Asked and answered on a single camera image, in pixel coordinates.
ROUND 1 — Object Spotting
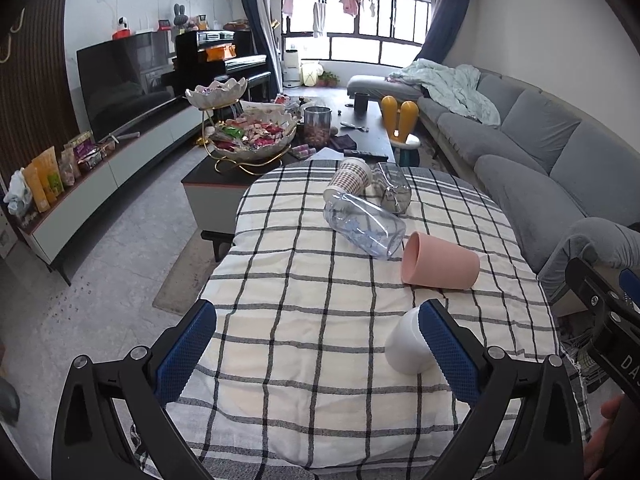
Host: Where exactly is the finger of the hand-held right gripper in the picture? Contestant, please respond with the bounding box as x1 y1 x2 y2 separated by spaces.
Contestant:
619 267 640 313
565 257 618 317

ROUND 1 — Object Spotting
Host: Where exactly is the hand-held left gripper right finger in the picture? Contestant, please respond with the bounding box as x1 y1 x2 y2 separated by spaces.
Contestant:
417 299 587 480

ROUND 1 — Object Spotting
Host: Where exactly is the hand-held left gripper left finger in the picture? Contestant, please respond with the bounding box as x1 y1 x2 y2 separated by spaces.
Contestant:
50 299 218 480

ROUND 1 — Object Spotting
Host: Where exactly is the white cup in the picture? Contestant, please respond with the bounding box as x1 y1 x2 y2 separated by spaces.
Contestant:
384 306 443 375

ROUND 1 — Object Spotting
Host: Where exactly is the pink cup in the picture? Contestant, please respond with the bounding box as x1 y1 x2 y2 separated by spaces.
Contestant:
400 231 481 291

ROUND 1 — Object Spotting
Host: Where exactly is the clear blue plastic cup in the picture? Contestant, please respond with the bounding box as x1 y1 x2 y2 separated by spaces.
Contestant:
323 191 407 261

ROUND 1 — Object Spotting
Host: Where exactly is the clear glass cup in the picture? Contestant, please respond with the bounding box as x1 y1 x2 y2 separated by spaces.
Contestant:
372 161 412 212

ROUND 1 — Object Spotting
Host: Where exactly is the plaid paper cup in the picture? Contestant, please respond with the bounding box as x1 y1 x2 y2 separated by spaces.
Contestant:
324 157 374 202

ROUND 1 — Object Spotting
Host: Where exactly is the person's right hand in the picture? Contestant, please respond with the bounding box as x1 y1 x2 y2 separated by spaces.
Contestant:
582 395 625 480

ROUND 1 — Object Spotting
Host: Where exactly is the beige floor rug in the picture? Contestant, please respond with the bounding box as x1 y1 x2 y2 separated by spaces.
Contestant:
152 230 237 317

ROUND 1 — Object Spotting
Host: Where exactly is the black white checked tablecloth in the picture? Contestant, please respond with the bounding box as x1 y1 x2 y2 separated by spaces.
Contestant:
131 160 593 480

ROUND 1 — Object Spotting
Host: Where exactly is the grey sofa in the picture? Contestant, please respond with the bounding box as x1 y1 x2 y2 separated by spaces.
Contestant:
346 62 640 306

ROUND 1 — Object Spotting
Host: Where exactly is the dark coffee table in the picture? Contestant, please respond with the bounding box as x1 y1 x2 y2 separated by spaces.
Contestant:
181 87 398 263

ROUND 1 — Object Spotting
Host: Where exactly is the white television cabinet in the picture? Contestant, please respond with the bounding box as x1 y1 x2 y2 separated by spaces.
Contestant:
17 102 207 287

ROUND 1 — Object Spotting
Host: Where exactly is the clear snack packet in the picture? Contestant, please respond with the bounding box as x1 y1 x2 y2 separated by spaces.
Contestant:
57 144 82 187

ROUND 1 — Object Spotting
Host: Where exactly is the yellow green snack packet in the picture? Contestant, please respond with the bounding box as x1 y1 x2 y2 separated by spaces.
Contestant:
32 146 65 201

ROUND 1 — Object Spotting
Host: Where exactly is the orange snack packet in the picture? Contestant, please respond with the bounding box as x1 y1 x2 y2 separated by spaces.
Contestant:
22 160 51 214

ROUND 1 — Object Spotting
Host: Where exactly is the purple snack packet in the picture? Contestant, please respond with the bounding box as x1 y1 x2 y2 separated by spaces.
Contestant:
70 131 97 167

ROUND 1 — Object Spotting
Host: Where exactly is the light green blanket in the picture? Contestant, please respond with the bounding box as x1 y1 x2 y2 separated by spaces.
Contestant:
387 58 502 127

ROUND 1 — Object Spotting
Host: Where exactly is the white plastic bag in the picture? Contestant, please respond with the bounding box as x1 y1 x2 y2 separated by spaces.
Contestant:
4 169 34 219

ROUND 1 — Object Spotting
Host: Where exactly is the tiered white snack bowl stand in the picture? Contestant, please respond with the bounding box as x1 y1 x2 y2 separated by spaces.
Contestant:
185 76 300 173

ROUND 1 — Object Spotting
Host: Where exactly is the white paper sheet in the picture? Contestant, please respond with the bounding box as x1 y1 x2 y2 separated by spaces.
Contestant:
304 148 346 163

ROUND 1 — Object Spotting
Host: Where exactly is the yellow rabbit ear stool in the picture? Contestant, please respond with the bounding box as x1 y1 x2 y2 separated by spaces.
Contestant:
381 95 424 167

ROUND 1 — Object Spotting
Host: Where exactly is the clear jar of nuts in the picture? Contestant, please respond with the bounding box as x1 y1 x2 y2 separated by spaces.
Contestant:
303 106 334 149

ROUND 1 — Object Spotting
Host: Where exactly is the black flat television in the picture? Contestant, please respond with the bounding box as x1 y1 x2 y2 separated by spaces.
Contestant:
76 31 177 144

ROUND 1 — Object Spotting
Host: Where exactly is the black upright piano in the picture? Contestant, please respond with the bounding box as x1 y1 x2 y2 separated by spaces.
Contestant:
172 29 274 107

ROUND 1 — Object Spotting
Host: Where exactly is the blue curtain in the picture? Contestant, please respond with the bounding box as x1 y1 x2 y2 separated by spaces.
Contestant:
235 0 281 102
412 0 474 67

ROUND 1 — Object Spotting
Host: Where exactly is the white air purifier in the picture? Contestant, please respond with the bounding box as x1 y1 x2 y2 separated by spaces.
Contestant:
282 49 303 87

